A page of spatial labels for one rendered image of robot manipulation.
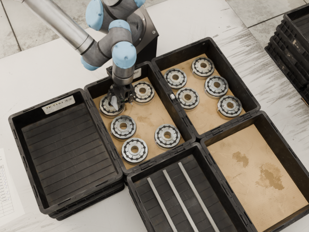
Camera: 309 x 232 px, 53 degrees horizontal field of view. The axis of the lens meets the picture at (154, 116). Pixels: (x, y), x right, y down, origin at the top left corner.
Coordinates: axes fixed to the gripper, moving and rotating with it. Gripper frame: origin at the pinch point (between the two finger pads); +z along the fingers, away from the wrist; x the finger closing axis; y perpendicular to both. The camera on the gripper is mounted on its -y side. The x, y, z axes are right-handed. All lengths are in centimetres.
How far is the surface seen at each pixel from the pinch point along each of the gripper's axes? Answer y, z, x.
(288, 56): -3, 34, 124
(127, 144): 18.9, 0.0, -5.6
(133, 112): 6.3, 2.0, 3.6
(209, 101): 16.8, -1.0, 35.1
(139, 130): 14.7, 2.2, 2.1
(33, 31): -132, 86, -9
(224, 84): 13.9, -4.7, 43.9
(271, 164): 52, -1, 42
